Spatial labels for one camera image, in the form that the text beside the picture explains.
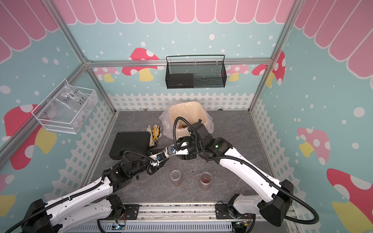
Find right clear tea jar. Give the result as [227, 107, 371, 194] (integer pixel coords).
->
[199, 172, 212, 191]

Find black wire mesh basket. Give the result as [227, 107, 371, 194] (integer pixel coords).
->
[166, 54, 227, 88]

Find black plastic tool case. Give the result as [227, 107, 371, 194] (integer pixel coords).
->
[109, 131, 150, 160]

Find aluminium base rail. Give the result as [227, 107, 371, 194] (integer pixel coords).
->
[55, 201, 298, 225]

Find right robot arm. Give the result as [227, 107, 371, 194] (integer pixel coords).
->
[173, 116, 320, 227]

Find clear plastic bin liner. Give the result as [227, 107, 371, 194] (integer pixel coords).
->
[159, 104, 215, 139]

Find black box in basket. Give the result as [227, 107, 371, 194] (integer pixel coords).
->
[166, 73, 194, 89]

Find clear plastic bag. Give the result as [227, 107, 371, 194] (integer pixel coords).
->
[43, 80, 99, 133]

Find clear tea jar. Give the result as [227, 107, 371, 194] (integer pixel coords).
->
[199, 172, 212, 191]
[170, 170, 182, 186]

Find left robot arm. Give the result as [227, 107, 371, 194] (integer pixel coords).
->
[7, 150, 166, 233]

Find beige trash bin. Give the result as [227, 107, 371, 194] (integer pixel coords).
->
[169, 102, 208, 139]

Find middle clear tea jar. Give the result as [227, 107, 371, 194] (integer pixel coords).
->
[170, 170, 182, 186]

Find white yellow work gloves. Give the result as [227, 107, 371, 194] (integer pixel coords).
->
[146, 125, 162, 147]

